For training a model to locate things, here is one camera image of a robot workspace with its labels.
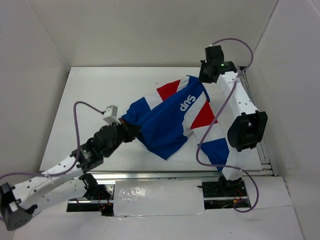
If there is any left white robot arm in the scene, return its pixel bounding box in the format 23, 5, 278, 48
0, 118, 141, 231

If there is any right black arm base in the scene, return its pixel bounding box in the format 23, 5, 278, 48
197, 180, 251, 210

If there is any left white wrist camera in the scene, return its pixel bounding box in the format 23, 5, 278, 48
103, 105, 121, 125

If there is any aluminium front rail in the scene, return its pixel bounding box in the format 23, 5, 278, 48
91, 171, 220, 181

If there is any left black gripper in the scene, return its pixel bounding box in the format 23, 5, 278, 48
104, 117, 141, 158

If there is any red white blue jacket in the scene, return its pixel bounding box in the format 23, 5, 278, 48
122, 75, 230, 166

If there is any aluminium rail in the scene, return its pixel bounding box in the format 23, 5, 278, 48
91, 171, 220, 181
240, 71, 280, 177

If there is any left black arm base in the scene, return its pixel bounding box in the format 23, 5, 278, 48
66, 173, 115, 217

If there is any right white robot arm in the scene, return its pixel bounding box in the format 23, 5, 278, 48
199, 45, 268, 196

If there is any white taped cover panel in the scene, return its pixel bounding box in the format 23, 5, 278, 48
113, 179, 205, 217

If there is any aluminium right side rail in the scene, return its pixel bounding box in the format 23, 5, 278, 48
240, 71, 280, 177

